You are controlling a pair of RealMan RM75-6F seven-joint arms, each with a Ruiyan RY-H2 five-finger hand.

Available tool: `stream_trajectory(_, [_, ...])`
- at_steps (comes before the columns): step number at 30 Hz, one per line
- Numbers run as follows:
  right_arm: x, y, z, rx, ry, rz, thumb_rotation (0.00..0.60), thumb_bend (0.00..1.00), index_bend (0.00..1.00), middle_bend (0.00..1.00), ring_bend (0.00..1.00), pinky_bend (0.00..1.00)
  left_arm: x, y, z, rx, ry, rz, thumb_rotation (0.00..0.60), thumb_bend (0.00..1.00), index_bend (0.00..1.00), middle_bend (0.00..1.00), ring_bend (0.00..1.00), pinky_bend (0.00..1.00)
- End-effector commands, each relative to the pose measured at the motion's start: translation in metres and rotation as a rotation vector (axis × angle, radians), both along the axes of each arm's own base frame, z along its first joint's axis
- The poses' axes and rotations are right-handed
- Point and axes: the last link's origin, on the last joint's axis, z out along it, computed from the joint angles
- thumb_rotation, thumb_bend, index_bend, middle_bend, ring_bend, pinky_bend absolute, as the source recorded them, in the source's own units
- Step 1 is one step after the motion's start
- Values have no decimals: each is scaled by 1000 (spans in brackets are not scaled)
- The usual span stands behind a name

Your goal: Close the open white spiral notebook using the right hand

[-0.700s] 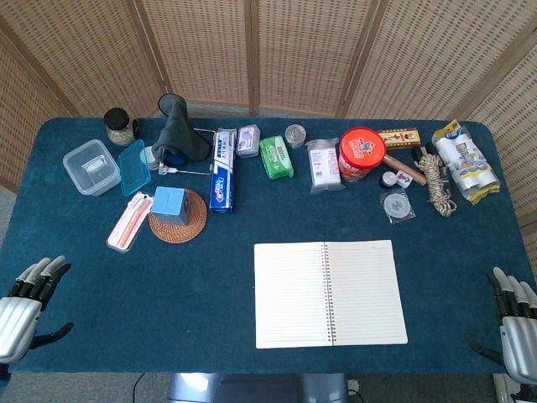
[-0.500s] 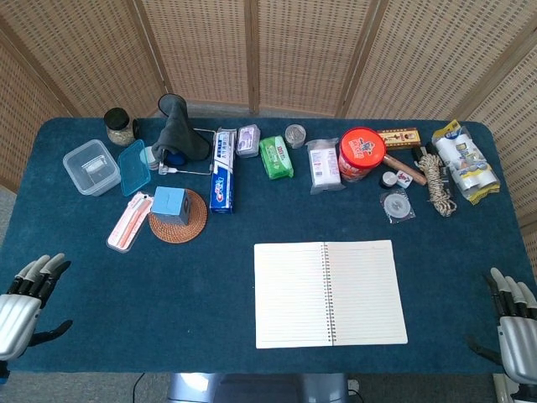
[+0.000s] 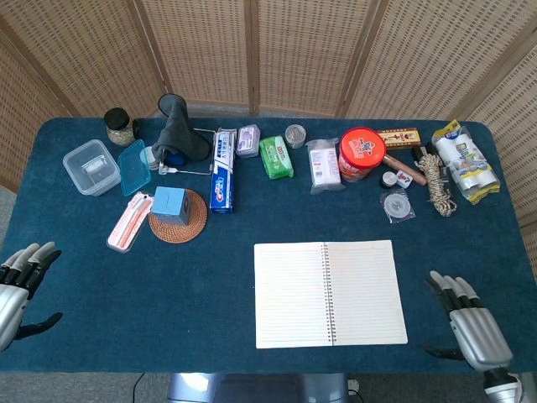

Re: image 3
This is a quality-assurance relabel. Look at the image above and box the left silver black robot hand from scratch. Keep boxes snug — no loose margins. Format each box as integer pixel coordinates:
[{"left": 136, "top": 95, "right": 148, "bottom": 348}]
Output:
[{"left": 0, "top": 241, "right": 64, "bottom": 353}]

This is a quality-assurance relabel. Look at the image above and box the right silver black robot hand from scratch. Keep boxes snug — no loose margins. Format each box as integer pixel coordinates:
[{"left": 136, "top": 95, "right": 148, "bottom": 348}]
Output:
[{"left": 421, "top": 270, "right": 514, "bottom": 373}]

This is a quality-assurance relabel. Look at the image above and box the spiral lined notebook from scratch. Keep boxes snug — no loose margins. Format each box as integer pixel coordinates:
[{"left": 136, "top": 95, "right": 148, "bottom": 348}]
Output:
[{"left": 253, "top": 239, "right": 409, "bottom": 349}]

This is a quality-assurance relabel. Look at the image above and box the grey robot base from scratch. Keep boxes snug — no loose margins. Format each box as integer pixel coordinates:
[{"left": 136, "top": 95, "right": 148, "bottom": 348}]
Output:
[{"left": 166, "top": 372, "right": 350, "bottom": 403}]

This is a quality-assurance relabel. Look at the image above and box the pink toothbrush pack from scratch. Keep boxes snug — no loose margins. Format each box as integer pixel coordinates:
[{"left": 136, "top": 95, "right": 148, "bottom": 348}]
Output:
[{"left": 106, "top": 191, "right": 154, "bottom": 254}]

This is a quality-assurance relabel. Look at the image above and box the pin wheel in clear packet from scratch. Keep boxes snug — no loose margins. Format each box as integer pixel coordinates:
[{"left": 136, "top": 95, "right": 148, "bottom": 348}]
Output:
[{"left": 379, "top": 187, "right": 417, "bottom": 224}]

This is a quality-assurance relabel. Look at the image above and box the clear plastic food container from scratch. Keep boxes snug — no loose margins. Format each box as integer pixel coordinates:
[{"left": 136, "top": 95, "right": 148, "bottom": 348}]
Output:
[{"left": 62, "top": 139, "right": 122, "bottom": 197}]

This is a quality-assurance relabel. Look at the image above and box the dark blue table cloth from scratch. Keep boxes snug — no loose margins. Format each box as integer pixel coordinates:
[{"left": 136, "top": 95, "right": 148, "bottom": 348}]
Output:
[{"left": 0, "top": 116, "right": 537, "bottom": 374}]

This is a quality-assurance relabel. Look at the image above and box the white bag rolls yellow pack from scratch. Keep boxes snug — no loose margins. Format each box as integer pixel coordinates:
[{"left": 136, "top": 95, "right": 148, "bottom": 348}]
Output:
[{"left": 431, "top": 119, "right": 502, "bottom": 206}]

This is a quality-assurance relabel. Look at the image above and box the brown cylindrical stick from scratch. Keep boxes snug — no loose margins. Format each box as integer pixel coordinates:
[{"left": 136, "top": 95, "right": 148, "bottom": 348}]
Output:
[{"left": 382, "top": 153, "right": 428, "bottom": 186}]

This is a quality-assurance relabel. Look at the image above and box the blue translucent container lid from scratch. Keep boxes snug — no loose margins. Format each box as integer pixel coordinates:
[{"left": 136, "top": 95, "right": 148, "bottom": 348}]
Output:
[{"left": 117, "top": 139, "right": 153, "bottom": 197}]

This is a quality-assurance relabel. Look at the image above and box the light blue cube box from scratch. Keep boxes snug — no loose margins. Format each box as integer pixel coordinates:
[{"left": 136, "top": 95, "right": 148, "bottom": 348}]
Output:
[{"left": 149, "top": 186, "right": 190, "bottom": 228}]

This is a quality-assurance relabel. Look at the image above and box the small black object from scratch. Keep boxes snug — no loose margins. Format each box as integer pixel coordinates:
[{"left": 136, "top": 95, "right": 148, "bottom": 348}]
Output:
[{"left": 410, "top": 141, "right": 440, "bottom": 165}]

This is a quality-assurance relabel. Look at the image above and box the round woven rattan coaster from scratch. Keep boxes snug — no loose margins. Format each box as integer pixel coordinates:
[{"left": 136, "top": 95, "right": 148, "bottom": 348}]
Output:
[{"left": 148, "top": 188, "right": 209, "bottom": 244}]

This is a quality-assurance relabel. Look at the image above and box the small white tape roll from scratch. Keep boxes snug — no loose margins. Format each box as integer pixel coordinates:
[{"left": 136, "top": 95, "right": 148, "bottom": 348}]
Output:
[{"left": 139, "top": 146, "right": 163, "bottom": 171}]

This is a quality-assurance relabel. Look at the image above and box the glass jar with black lid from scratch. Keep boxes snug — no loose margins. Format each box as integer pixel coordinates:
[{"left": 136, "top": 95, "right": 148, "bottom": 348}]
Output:
[{"left": 103, "top": 107, "right": 136, "bottom": 147}]

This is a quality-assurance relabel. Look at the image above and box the flat yellow brown box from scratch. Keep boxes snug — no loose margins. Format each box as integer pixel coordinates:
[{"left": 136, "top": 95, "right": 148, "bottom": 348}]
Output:
[{"left": 376, "top": 127, "right": 423, "bottom": 151}]

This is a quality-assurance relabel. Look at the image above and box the orange instant noodle bucket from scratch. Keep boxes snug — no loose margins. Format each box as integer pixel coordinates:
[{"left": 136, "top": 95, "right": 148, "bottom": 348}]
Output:
[{"left": 337, "top": 127, "right": 388, "bottom": 184}]

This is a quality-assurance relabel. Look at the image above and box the white tissue pack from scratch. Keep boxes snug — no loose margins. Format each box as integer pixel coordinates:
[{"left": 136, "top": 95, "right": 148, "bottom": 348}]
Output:
[{"left": 305, "top": 137, "right": 347, "bottom": 196}]

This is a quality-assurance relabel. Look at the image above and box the dark grey towel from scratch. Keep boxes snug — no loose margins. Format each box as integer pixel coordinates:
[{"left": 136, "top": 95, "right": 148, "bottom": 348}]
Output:
[{"left": 151, "top": 93, "right": 213, "bottom": 163}]

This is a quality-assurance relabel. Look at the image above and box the blue Crest toothpaste box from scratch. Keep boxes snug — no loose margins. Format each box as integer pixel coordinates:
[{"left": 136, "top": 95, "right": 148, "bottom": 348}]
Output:
[{"left": 208, "top": 128, "right": 237, "bottom": 215}]

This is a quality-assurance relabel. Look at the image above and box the green wet wipes pack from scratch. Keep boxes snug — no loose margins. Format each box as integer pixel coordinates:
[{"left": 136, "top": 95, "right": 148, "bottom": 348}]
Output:
[{"left": 258, "top": 134, "right": 295, "bottom": 181}]

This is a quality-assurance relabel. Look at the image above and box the small clear round pin jar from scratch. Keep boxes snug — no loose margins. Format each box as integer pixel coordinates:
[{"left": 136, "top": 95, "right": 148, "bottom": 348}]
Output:
[{"left": 284, "top": 124, "right": 308, "bottom": 149}]

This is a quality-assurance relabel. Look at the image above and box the small clear plastic box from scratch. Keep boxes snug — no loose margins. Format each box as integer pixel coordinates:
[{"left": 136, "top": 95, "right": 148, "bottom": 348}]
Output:
[{"left": 235, "top": 124, "right": 262, "bottom": 159}]

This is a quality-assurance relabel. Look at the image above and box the bamboo folding screen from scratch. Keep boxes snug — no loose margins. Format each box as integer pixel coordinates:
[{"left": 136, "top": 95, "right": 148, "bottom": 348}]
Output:
[{"left": 0, "top": 0, "right": 537, "bottom": 228}]

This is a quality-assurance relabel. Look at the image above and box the black floor cable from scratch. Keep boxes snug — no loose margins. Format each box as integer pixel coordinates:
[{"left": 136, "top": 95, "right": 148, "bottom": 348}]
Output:
[{"left": 132, "top": 372, "right": 146, "bottom": 403}]

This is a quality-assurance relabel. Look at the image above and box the beige twisted rope bundle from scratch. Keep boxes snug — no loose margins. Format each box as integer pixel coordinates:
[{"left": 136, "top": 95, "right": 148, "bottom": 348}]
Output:
[{"left": 415, "top": 153, "right": 458, "bottom": 218}]

